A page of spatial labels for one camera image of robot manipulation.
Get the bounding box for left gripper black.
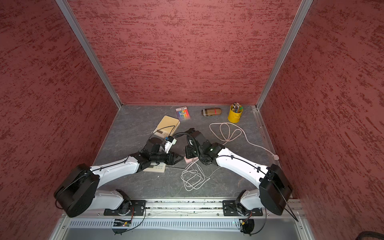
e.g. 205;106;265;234
151;149;184;166

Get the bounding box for pink power strip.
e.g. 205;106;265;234
184;157;199;164

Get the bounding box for white usb cable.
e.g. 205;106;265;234
180;158;223;192

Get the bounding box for blue top kitchen scale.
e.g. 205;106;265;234
144;163;166;173

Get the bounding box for beige kitchen scale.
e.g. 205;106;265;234
153;116;180;138

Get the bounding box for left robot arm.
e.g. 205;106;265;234
54;137;183;218

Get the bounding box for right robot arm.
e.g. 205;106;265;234
185;128;293;216

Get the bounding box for brown pencil case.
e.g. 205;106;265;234
202;108;222;117

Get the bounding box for colourful highlighter pack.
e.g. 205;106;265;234
176;107;191;121

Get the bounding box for yellow pen cup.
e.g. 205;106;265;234
228;102;244;123

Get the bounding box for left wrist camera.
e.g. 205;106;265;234
164;136;177;154

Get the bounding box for aluminium front rail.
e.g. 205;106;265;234
61;197;305;219

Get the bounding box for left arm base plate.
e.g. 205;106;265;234
104;200;147;218

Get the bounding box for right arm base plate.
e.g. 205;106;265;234
222;200;264;218

